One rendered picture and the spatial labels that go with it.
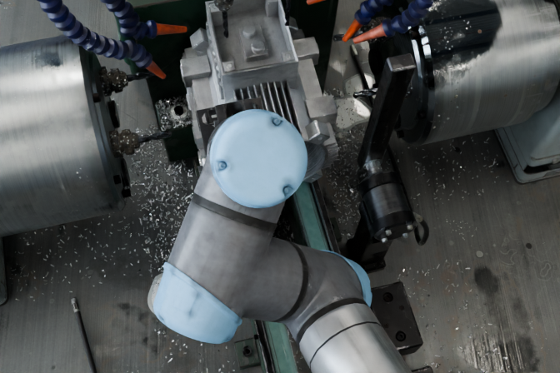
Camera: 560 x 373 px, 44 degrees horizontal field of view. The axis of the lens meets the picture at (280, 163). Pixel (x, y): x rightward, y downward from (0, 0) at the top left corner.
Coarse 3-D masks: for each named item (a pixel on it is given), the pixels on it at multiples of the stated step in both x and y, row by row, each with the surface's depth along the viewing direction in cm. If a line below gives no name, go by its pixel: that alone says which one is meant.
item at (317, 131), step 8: (296, 24) 98; (200, 32) 96; (192, 40) 96; (200, 40) 95; (192, 48) 96; (200, 48) 97; (312, 128) 90; (320, 128) 90; (312, 136) 90; (320, 136) 90; (328, 136) 90; (312, 176) 101; (320, 176) 101
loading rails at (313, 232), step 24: (312, 192) 105; (288, 216) 114; (312, 216) 103; (312, 240) 101; (336, 240) 100; (264, 336) 94; (288, 336) 95; (240, 360) 103; (264, 360) 92; (288, 360) 93
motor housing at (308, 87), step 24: (312, 72) 96; (192, 96) 97; (216, 96) 94; (240, 96) 91; (264, 96) 89; (288, 96) 91; (312, 96) 95; (192, 120) 98; (288, 120) 89; (312, 144) 100; (336, 144) 94; (312, 168) 100
